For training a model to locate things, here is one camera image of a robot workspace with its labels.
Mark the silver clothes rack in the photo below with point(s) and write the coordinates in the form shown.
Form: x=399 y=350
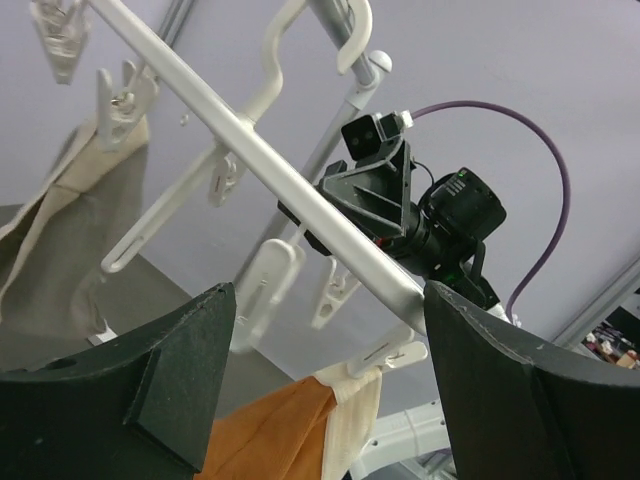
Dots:
x=370 y=69

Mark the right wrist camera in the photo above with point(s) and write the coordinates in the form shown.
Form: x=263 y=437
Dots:
x=370 y=134

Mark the grey beige sock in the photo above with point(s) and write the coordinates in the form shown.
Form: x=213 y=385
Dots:
x=52 y=249

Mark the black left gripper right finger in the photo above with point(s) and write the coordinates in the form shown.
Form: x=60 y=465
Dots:
x=519 y=407

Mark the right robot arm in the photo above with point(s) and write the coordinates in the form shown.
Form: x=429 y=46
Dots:
x=441 y=237

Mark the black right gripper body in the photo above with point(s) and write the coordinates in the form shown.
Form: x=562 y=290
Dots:
x=375 y=195

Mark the white plastic clip hanger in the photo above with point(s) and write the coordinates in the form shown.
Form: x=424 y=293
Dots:
x=63 y=35

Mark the orange beige sock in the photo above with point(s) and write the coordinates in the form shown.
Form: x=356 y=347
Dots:
x=314 y=428

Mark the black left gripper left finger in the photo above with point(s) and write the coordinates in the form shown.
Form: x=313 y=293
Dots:
x=140 y=406

